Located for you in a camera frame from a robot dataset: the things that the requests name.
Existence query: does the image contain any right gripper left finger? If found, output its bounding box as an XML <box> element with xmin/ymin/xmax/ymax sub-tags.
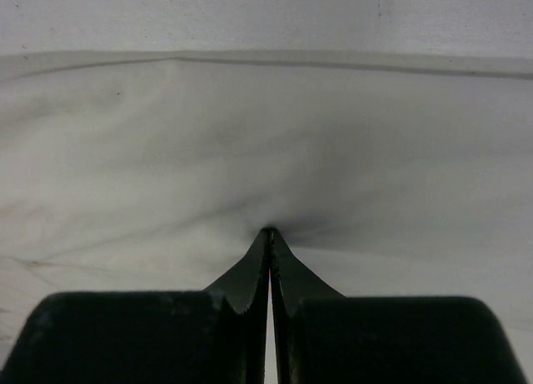
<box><xmin>1</xmin><ymin>230</ymin><xmax>269</xmax><ymax>384</ymax></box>

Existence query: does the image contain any cream white t shirt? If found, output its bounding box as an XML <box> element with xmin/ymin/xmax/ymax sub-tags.
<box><xmin>0</xmin><ymin>49</ymin><xmax>533</xmax><ymax>339</ymax></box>

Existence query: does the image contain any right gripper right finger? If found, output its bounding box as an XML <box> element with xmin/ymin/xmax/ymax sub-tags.
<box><xmin>268</xmin><ymin>228</ymin><xmax>526</xmax><ymax>383</ymax></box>

